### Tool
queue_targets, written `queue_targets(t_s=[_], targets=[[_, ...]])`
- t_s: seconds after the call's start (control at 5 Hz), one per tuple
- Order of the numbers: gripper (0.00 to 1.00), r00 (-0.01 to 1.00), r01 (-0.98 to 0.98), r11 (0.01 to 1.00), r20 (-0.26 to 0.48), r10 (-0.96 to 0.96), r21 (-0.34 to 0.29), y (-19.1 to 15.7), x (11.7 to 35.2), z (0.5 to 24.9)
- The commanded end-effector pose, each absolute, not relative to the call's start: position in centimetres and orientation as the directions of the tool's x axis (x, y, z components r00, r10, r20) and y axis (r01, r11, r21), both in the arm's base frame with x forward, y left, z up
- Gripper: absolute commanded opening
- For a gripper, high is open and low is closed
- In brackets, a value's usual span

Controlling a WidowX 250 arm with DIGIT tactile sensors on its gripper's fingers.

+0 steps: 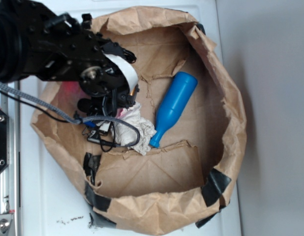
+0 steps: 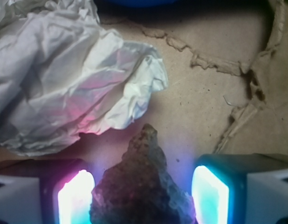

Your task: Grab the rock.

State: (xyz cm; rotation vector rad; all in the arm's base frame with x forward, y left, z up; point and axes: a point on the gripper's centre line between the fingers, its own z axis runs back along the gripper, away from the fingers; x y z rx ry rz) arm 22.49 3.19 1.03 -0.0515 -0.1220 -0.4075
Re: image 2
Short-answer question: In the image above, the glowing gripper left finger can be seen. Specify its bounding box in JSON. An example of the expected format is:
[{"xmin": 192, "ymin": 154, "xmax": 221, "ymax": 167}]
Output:
[{"xmin": 0, "ymin": 159, "xmax": 95, "ymax": 224}]

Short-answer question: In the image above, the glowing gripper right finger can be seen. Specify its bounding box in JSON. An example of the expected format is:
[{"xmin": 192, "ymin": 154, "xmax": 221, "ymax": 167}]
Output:
[{"xmin": 191, "ymin": 154, "xmax": 288, "ymax": 224}]

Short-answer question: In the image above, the brown rock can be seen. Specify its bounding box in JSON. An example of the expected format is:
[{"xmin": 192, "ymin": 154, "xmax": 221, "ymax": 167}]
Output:
[{"xmin": 89, "ymin": 124, "xmax": 197, "ymax": 224}]

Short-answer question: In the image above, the crumpled white paper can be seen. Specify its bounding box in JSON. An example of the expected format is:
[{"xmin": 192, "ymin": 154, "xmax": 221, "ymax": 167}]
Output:
[{"xmin": 0, "ymin": 0, "xmax": 168, "ymax": 156}]

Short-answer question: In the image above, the brown paper bag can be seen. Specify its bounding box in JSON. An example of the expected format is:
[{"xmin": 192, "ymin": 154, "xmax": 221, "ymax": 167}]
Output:
[{"xmin": 0, "ymin": 0, "xmax": 288, "ymax": 172}]

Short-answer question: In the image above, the blue plastic bottle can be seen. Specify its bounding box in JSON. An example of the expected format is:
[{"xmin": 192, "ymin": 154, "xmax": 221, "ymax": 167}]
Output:
[{"xmin": 105, "ymin": 0, "xmax": 176, "ymax": 7}]

